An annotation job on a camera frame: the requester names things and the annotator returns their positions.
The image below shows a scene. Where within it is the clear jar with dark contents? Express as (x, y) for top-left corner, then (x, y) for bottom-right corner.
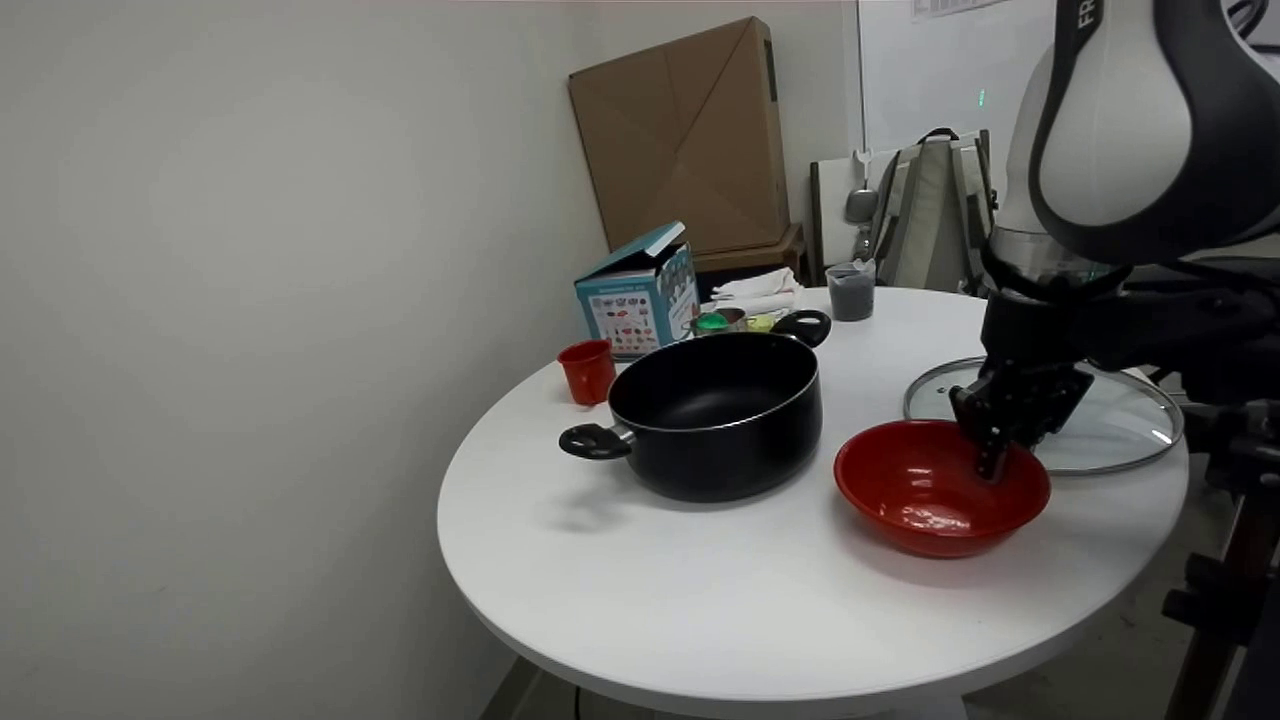
(824, 254), (878, 324)

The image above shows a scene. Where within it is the small green object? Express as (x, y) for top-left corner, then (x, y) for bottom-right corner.
(690, 304), (743, 338)

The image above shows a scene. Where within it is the large brown cardboard box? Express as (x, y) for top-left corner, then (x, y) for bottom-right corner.
(565, 11), (811, 274)

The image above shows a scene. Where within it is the small red cup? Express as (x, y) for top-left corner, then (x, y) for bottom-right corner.
(557, 335), (620, 409)

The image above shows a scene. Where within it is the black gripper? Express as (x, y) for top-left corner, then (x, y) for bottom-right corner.
(947, 350), (1100, 482)

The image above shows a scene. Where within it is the grey backpack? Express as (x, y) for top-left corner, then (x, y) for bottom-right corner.
(839, 123), (1004, 301)

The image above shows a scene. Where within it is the black metal stand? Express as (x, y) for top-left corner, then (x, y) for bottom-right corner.
(1157, 396), (1280, 720)

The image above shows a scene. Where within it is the orange plastic bowl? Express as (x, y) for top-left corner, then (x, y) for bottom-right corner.
(830, 416), (1057, 560)

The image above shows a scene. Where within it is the white cloth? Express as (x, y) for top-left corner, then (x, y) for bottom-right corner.
(711, 265), (811, 321)

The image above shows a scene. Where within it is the blue printed cardboard box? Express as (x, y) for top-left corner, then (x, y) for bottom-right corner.
(571, 218), (704, 361)

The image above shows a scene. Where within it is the black cooking pot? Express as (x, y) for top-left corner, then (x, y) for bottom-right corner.
(557, 306), (834, 507)

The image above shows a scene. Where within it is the glass pot lid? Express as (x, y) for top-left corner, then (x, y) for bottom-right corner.
(898, 350), (1183, 480)

